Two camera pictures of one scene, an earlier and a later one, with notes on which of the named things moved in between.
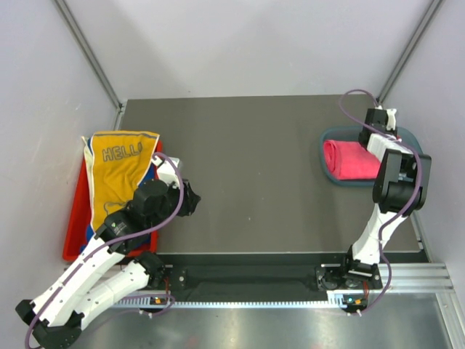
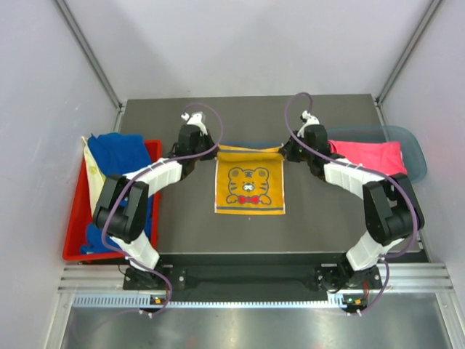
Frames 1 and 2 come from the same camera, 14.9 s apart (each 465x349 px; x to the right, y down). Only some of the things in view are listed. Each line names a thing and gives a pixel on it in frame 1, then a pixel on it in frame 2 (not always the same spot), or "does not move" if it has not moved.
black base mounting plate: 330,277 does not move
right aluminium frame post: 431,11 does not move
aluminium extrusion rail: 415,277 does not move
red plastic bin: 79,217 does not move
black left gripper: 190,201 → 207,139
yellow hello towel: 117,162 → 250,180
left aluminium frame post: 89,57 does not move
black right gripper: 390,131 → 288,151
